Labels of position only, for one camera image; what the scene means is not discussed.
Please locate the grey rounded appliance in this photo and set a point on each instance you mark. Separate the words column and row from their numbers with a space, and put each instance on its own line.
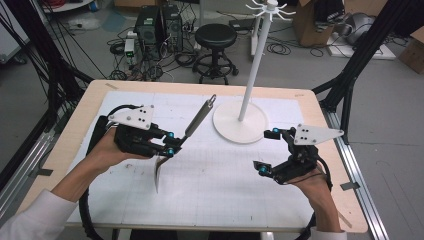
column 358, row 28

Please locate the black metal frame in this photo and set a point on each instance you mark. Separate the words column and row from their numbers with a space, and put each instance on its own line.
column 353, row 66
column 50, row 66

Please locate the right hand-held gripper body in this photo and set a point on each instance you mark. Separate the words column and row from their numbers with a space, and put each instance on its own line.
column 301, row 160

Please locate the small white green-lit device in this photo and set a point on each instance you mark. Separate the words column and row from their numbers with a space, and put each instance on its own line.
column 129, row 46

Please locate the open cardboard box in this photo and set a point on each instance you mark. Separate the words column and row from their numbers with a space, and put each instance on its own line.
column 310, row 30

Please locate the aluminium rail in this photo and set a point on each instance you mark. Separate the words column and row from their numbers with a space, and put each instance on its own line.
column 23, row 166
column 363, row 206

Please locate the black flat box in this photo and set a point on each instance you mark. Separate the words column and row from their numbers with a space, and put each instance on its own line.
column 243, row 24

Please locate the person's left hand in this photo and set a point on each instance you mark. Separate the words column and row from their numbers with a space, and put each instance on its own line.
column 106, row 150

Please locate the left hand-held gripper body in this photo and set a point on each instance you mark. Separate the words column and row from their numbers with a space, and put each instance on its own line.
column 133, row 138

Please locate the black round stool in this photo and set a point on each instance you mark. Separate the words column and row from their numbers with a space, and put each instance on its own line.
column 215, row 35

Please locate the black computer tower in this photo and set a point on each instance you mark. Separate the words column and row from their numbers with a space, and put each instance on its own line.
column 148, row 30
column 173, row 28

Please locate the grey tape strip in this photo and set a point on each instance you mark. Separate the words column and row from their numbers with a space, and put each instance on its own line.
column 350, row 186
column 41, row 172

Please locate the closed cardboard box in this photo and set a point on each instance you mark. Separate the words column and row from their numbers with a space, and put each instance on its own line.
column 413, row 53

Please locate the person's right hand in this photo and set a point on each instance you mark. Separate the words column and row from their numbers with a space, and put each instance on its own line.
column 318, row 193

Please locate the white flat board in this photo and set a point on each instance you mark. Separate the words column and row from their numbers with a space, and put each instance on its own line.
column 366, row 51

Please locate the steel spatula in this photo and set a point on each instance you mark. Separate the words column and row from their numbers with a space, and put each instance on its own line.
column 200, row 118

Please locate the white hanging rack stand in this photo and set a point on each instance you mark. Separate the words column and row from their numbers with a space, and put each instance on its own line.
column 240, row 128

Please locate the white gridded mat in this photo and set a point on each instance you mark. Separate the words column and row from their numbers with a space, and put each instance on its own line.
column 206, row 186

